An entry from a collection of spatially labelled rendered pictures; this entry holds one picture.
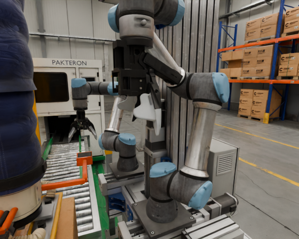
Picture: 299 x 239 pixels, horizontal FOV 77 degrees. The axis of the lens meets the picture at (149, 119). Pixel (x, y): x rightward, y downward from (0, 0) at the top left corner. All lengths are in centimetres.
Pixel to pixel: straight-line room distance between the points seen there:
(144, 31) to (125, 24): 4
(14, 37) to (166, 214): 85
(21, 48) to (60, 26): 949
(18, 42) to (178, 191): 75
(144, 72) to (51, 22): 991
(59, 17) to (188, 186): 995
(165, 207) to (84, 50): 959
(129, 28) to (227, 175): 106
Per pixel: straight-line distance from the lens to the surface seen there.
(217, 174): 121
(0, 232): 76
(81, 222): 176
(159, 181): 82
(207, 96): 74
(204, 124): 75
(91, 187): 204
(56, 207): 102
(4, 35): 75
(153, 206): 89
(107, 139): 131
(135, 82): 41
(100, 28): 1046
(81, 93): 103
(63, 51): 1005
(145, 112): 39
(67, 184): 94
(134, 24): 42
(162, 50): 68
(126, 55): 42
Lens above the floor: 164
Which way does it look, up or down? 12 degrees down
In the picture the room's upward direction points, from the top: straight up
